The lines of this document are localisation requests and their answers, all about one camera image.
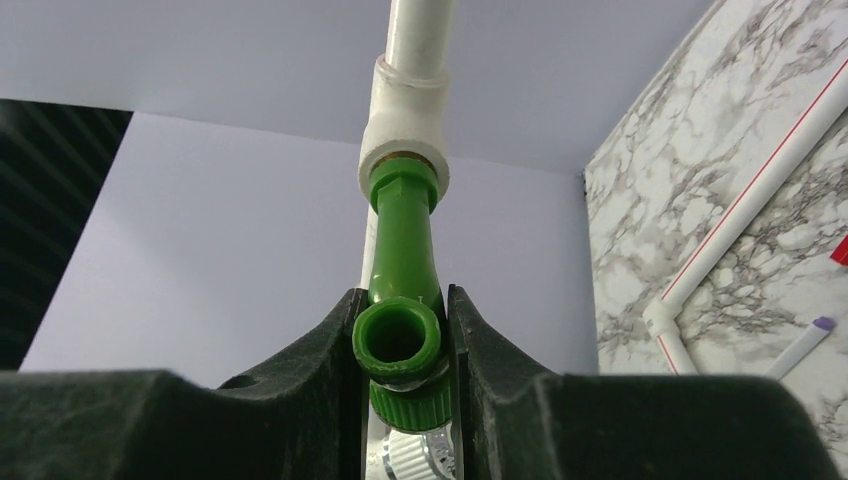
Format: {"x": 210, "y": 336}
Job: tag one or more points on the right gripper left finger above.
{"x": 300, "y": 414}

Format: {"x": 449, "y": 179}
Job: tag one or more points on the green faucet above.
{"x": 401, "y": 340}

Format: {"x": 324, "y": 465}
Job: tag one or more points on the purple white pen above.
{"x": 819, "y": 329}

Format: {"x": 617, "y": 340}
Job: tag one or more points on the white plastic faucet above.
{"x": 840, "y": 253}

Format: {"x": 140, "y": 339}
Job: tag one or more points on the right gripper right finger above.
{"x": 515, "y": 419}

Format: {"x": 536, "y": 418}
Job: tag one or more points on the white PVC pipe frame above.
{"x": 408, "y": 97}

